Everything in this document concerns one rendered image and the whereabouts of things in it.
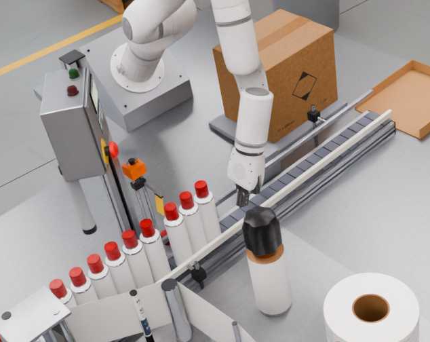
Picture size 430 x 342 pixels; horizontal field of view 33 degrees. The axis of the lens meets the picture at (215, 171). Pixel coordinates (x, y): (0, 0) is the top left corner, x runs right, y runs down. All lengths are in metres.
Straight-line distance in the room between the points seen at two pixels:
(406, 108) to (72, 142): 1.24
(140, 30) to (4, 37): 3.25
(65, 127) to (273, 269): 0.56
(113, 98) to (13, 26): 3.02
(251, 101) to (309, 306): 0.53
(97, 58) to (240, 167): 0.83
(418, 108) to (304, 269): 0.80
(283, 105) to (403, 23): 2.39
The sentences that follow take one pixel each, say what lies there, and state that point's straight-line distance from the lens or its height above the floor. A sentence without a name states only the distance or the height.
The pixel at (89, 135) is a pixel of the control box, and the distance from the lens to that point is 1.59.
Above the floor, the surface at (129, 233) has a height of 1.08.
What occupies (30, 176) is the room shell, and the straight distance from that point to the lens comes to 3.95.
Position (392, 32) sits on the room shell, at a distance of 4.52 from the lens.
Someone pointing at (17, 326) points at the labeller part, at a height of 1.14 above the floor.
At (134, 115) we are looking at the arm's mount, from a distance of 2.55.
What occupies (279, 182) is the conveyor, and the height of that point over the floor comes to 0.88.
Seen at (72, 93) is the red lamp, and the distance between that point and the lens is 1.58.
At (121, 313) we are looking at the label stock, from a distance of 1.74.
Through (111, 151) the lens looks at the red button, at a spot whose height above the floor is 1.33.
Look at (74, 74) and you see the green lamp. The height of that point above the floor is 1.49.
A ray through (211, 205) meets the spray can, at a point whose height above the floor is 1.02.
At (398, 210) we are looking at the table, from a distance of 2.11.
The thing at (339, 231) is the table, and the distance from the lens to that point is 2.06.
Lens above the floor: 2.29
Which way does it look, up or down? 39 degrees down
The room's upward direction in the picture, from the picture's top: 12 degrees counter-clockwise
